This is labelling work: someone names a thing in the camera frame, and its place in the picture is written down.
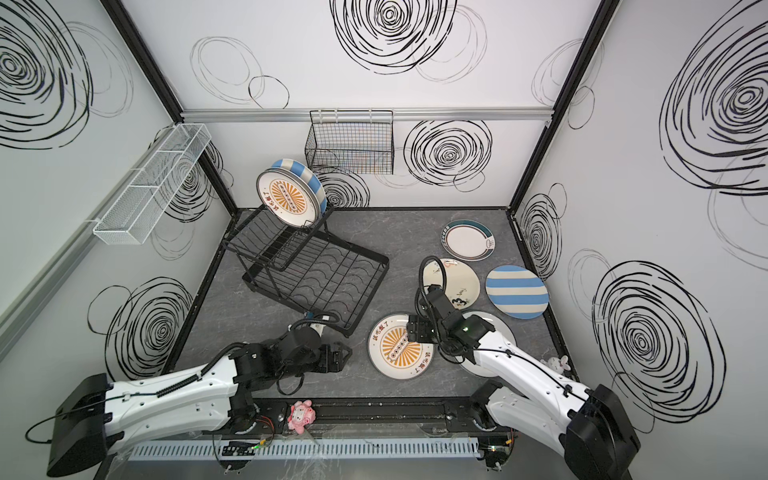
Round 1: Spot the black wire dish rack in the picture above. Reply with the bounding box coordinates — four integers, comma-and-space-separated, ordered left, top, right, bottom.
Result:
223, 206, 389, 338

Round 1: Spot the black wire wall basket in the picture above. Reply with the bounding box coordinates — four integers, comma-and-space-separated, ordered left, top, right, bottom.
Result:
304, 120, 395, 175

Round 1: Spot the white mesh wall shelf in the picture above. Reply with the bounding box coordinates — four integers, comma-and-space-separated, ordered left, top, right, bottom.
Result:
93, 123, 212, 245

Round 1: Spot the aluminium wall rail left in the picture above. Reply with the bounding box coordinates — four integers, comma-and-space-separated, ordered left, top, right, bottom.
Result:
0, 128, 181, 361

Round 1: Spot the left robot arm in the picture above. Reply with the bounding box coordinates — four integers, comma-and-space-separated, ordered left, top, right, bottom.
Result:
45, 321, 352, 478

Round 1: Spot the blue striped plate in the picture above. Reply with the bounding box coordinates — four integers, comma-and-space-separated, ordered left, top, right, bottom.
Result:
272, 159, 328, 215
485, 265, 549, 320

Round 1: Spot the pink plush toy left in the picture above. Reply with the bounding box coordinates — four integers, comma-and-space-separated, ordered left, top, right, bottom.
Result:
288, 400, 317, 435

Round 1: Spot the blue striped plate right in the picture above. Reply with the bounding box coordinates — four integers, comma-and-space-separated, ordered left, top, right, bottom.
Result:
485, 265, 549, 320

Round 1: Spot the white plate green rim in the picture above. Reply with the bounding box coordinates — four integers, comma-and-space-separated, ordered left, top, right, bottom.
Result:
441, 219, 496, 262

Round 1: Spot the white slotted cable duct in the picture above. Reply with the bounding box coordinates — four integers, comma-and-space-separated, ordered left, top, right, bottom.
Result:
129, 438, 481, 461

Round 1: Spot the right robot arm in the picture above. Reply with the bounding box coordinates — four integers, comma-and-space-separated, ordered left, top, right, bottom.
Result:
407, 285, 641, 479

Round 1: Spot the white bunny pink toy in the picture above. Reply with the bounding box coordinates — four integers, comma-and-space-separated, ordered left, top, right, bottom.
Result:
542, 355, 571, 374

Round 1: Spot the aluminium wall rail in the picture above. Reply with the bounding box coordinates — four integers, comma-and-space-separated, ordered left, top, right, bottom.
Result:
0, 128, 181, 361
181, 106, 554, 123

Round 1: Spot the cream floral plate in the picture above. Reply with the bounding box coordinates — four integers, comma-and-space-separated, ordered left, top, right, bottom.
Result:
422, 258, 480, 310

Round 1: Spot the sunburst plate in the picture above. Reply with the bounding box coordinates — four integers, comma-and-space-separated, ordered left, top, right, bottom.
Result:
367, 313, 435, 381
256, 168, 320, 227

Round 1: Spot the aluminium wall rail back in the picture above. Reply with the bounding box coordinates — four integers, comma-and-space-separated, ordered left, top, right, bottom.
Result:
181, 106, 554, 123

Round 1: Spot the white plate black rim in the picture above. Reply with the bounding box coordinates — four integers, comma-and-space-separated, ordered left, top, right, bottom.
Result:
460, 310, 516, 378

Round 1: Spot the blue striped plate front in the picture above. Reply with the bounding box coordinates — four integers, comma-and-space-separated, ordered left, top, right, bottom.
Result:
272, 159, 328, 215

